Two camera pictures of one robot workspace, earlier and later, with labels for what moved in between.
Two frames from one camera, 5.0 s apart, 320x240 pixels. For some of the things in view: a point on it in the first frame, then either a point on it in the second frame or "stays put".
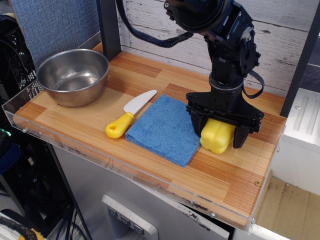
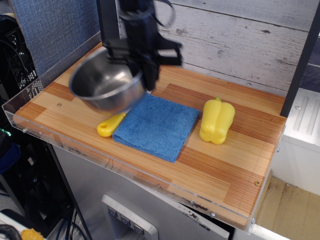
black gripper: [229, 106] -> [142, 50]
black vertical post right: [308, 45] stays put
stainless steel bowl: [74, 77] -> [105, 86]
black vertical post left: [108, 18] stays put
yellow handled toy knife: [117, 129] -> [106, 127]
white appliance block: [296, 161] stays put
